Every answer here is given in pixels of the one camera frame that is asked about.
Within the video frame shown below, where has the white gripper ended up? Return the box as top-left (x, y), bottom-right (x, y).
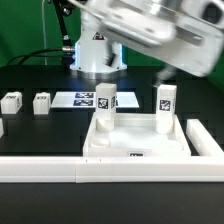
top-left (71, 0), bottom-right (224, 88)

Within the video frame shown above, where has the white square tabletop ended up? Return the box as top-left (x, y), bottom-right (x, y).
top-left (83, 113), bottom-right (191, 157)

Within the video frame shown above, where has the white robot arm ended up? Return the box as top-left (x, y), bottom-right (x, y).
top-left (68, 0), bottom-right (224, 84)

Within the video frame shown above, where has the white base tag plate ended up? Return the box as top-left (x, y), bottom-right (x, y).
top-left (51, 92), bottom-right (139, 108)

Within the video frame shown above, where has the white L-shaped obstacle wall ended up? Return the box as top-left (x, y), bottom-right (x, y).
top-left (0, 118), bottom-right (224, 184)

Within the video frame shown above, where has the black cable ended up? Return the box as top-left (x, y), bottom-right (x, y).
top-left (6, 48), bottom-right (76, 66)

